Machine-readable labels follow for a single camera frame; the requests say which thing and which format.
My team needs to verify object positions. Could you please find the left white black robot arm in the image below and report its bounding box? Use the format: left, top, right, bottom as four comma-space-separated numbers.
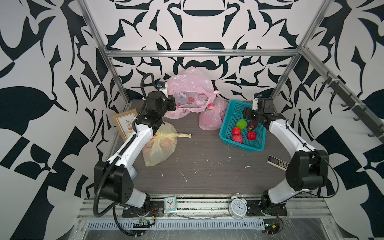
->
93, 91, 176, 217

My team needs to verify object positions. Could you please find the round red apple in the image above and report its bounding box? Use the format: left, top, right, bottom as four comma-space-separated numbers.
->
247, 131, 257, 141

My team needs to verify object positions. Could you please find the teal plastic basket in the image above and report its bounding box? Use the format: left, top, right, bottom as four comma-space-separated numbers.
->
219, 100, 267, 152

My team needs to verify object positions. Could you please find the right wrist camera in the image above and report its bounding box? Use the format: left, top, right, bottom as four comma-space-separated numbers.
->
252, 97, 259, 111

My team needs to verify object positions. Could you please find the circuit board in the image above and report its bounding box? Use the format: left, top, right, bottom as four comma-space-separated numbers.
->
264, 221, 284, 236
133, 218, 153, 228

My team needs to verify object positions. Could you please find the dark maroon fruit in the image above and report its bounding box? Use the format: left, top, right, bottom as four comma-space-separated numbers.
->
247, 120, 259, 131

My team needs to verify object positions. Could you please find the small pink plastic bag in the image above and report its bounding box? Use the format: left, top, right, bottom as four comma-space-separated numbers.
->
199, 98, 229, 131

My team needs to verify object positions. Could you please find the blue square timer clock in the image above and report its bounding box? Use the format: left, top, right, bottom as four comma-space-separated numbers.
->
128, 167, 137, 180

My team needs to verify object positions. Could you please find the small teal square clock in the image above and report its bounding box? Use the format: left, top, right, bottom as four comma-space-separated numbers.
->
164, 196, 178, 213

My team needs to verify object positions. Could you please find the wooden picture frame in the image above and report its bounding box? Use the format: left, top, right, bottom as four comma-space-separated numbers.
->
113, 109, 138, 141

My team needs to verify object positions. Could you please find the black corrugated cable hose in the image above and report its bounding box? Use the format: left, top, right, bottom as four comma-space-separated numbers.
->
92, 72, 160, 237

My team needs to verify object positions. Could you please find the large pink plastic bag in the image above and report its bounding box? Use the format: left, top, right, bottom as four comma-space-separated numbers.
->
165, 67, 220, 120

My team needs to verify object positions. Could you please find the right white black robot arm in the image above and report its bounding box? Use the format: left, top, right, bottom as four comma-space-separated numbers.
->
243, 97, 329, 205

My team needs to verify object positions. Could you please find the green apple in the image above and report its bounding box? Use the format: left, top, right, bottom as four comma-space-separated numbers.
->
236, 119, 248, 130

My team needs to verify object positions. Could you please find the left circuit board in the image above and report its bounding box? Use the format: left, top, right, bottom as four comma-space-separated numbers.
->
133, 218, 153, 228

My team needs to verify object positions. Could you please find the red textured fruit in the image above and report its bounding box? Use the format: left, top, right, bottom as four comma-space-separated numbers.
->
232, 135, 243, 144

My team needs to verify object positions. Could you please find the right circuit board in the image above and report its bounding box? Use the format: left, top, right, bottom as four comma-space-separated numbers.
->
264, 221, 284, 236

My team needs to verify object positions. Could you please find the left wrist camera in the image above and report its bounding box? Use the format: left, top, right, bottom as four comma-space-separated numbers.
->
158, 81, 168, 95

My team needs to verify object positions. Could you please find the wall hook rail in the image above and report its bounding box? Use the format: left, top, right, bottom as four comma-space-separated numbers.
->
322, 71, 384, 144

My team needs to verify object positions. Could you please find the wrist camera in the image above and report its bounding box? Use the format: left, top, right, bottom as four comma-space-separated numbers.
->
252, 97, 259, 111
158, 81, 168, 95

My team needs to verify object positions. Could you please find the yellow plastic bag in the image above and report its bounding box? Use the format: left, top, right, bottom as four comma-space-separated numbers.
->
142, 123, 192, 167

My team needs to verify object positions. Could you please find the white slotted cable duct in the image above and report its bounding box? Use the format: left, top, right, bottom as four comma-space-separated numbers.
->
87, 219, 265, 231

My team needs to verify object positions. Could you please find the grey calculator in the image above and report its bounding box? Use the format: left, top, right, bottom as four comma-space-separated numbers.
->
267, 155, 289, 171

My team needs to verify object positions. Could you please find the round silver alarm clock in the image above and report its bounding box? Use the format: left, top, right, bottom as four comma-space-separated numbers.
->
228, 196, 248, 220

